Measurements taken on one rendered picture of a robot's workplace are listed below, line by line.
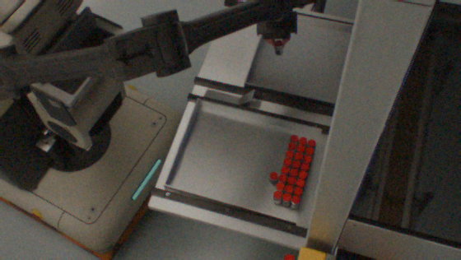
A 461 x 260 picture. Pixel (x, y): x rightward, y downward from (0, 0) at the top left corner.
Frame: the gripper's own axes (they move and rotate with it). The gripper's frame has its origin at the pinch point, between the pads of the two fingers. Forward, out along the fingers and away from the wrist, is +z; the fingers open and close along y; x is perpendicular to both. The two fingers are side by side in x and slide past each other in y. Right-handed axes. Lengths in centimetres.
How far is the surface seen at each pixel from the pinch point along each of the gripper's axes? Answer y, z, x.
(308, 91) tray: 7.6, 9.6, -9.3
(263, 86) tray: -4.2, 5.3, -10.1
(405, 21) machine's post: 17, -79, -56
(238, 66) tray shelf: -11.9, 8.2, -1.2
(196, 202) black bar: -19.9, 5.8, -43.0
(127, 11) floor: -83, 90, 89
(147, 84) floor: -67, 91, 47
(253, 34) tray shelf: -8.2, 8.4, 9.7
